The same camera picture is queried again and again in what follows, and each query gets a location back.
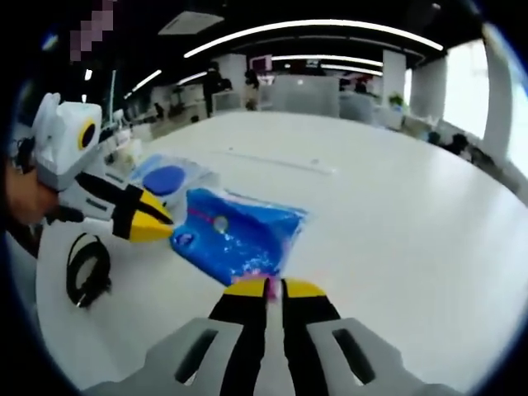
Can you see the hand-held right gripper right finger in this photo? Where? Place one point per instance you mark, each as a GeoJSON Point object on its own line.
{"type": "Point", "coordinates": [313, 330]}

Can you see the grey office partition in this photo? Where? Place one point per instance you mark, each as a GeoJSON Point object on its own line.
{"type": "Point", "coordinates": [305, 92]}

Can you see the mask pack with blue oval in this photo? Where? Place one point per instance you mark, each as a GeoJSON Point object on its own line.
{"type": "Point", "coordinates": [165, 179]}

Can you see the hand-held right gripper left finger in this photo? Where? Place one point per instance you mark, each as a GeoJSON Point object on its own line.
{"type": "Point", "coordinates": [243, 330]}

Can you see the blue plastic bag package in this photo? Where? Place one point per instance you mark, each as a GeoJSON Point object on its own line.
{"type": "Point", "coordinates": [239, 231]}

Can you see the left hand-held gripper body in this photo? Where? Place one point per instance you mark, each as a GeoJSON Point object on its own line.
{"type": "Point", "coordinates": [66, 140]}

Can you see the short ceiling light strip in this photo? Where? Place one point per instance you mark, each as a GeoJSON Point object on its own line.
{"type": "Point", "coordinates": [330, 58]}

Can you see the ceiling air conditioner unit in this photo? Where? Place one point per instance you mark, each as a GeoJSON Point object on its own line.
{"type": "Point", "coordinates": [191, 22]}

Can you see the person's left hand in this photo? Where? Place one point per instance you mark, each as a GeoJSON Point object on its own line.
{"type": "Point", "coordinates": [29, 202]}

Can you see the green potted plant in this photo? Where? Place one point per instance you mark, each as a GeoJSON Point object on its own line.
{"type": "Point", "coordinates": [397, 99]}

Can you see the long curved ceiling light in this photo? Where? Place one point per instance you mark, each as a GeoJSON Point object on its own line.
{"type": "Point", "coordinates": [313, 24]}

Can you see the large bright window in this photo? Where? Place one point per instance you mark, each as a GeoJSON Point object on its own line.
{"type": "Point", "coordinates": [466, 90]}

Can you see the black office chair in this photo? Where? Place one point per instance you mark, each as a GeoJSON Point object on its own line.
{"type": "Point", "coordinates": [451, 144]}

